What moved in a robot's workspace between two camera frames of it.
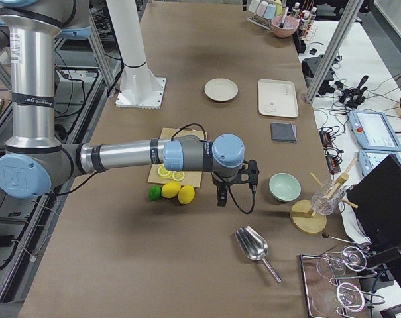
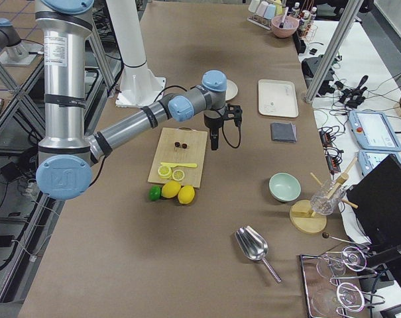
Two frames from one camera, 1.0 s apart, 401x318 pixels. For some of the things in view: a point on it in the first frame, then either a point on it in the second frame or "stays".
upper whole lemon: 186,195 stays
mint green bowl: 284,187 stays
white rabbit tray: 278,98 stays
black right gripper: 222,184 -> 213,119
